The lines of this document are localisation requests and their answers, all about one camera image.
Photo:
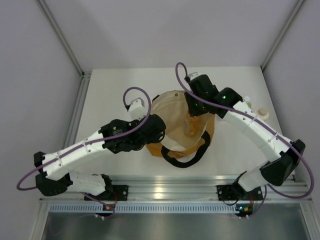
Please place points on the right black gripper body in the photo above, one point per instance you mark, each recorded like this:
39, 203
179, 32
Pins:
195, 107

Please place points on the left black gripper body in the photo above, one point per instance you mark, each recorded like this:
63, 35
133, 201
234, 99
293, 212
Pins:
140, 145

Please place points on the tan canvas tote bag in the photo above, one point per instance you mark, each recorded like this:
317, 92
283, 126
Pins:
176, 148

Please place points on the orange bottle pink cap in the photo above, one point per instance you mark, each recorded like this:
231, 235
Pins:
191, 124

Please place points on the beige bottle round cap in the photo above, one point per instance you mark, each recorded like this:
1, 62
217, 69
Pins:
262, 113

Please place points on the green pump lotion bottle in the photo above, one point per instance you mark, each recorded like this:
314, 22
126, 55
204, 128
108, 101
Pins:
247, 101

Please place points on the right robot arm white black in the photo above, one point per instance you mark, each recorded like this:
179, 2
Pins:
282, 154

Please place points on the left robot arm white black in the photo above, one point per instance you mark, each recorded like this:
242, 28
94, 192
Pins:
59, 174

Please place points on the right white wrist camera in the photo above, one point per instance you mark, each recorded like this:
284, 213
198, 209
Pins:
191, 76

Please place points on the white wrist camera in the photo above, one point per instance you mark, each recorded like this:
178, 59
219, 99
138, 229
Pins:
136, 109
191, 76

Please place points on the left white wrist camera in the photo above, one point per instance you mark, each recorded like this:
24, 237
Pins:
136, 109

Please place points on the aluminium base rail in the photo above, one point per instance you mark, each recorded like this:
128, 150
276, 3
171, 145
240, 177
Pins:
170, 189

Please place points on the left aluminium frame post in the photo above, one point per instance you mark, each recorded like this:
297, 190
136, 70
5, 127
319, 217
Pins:
43, 6

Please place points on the aluminium frame post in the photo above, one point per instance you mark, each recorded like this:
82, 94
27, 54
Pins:
43, 6
289, 21

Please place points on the grey slotted cable duct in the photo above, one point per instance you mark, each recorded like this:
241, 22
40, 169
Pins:
146, 208

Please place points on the right aluminium frame post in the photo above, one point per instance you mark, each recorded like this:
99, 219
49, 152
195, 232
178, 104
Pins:
289, 21

